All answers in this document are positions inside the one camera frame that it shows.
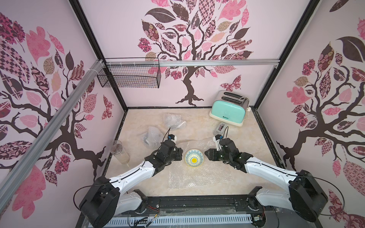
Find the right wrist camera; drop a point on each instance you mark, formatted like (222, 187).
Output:
(217, 140)

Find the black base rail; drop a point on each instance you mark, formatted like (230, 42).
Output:
(239, 203)

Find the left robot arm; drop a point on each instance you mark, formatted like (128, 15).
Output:
(108, 197)

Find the grey tape dispenser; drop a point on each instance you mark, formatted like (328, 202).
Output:
(221, 129)

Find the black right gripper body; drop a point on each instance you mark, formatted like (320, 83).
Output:
(215, 154)

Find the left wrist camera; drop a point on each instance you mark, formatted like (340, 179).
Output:
(172, 138)

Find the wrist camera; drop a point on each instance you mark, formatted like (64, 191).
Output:
(172, 138)
(217, 140)

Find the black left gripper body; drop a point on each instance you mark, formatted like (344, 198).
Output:
(177, 156)

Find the black corner frame post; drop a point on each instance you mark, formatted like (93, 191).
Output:
(77, 8)

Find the aluminium rail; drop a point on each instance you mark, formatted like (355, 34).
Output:
(193, 63)
(17, 175)

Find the yellow dotted ceramic bowl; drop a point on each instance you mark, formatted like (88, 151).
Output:
(194, 158)

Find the clear drinking glass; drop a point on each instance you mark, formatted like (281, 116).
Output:
(119, 152)

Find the aluminium rail left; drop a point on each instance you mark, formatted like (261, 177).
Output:
(17, 175)

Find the mint green toaster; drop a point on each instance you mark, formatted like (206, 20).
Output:
(230, 108)

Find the white slotted cable duct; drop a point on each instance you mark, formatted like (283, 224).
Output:
(169, 221)

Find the black wire basket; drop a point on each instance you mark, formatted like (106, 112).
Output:
(131, 73)

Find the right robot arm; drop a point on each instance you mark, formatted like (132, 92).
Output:
(299, 191)

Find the aluminium rail back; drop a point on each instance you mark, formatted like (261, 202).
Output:
(193, 63)

